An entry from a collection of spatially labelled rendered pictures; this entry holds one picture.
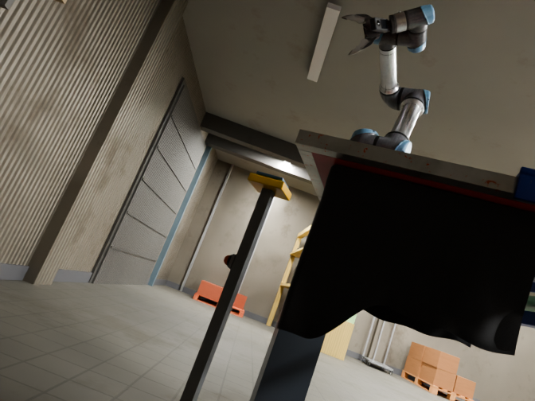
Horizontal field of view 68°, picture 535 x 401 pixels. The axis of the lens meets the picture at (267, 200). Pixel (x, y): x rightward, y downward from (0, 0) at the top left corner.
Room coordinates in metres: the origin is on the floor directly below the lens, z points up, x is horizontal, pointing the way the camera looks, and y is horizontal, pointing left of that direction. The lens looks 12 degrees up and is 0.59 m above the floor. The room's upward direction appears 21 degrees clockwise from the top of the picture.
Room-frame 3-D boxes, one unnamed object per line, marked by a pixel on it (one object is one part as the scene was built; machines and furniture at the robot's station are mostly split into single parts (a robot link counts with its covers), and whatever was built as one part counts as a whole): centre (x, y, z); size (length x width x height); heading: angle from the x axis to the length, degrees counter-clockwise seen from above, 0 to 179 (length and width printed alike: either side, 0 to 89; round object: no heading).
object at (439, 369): (8.13, -4.38, 0.38); 1.29 x 0.92 x 0.76; 178
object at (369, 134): (1.70, -0.32, 1.37); 0.13 x 0.12 x 0.14; 64
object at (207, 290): (8.57, 0.16, 0.20); 1.08 x 0.74 x 0.40; 88
